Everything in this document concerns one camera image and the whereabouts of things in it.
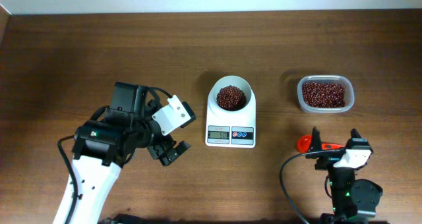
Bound red beans in container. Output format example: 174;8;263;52
301;82;346;108

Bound white round bowl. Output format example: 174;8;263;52
208;76;256;113

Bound orange plastic measuring scoop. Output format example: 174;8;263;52
296;134;344;153

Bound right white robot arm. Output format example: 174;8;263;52
305;128;383;223

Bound red beans in bowl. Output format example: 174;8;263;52
216;85;247;111

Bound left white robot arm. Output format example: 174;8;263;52
54;82;196;223

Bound white digital kitchen scale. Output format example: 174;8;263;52
205;85;257;148

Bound clear plastic food container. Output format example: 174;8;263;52
297;75;355;113

